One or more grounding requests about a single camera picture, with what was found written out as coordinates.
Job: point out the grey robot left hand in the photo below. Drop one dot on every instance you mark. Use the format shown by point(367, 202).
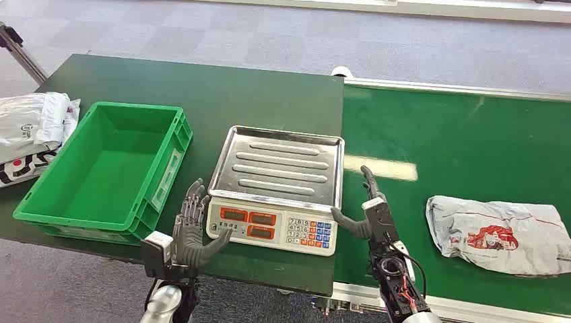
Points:
point(189, 240)

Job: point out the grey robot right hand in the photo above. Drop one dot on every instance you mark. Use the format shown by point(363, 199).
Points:
point(359, 228)

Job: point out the grey package with red print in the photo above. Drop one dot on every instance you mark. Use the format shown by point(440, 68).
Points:
point(495, 236)

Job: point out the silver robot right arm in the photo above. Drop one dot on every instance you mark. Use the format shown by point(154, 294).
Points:
point(397, 285)

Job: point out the green conveyor belt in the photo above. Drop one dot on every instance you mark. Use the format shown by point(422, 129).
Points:
point(468, 147)

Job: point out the electronic scale with steel tray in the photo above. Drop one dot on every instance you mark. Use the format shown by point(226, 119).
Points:
point(276, 178)

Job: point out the green plastic crate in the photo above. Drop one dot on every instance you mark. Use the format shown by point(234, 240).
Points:
point(107, 178)

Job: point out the black and white mailer bag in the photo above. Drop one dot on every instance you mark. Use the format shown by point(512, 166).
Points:
point(22, 167)

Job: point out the white plastic mailer bag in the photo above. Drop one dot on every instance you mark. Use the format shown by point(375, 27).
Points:
point(31, 120)

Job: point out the metal stand leg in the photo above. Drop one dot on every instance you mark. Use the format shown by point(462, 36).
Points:
point(22, 55)

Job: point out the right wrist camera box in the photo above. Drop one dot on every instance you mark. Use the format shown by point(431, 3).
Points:
point(383, 220)

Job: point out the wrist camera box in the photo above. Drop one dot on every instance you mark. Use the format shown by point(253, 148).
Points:
point(156, 249)
point(383, 220)

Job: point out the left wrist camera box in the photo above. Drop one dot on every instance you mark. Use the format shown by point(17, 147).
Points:
point(156, 249)

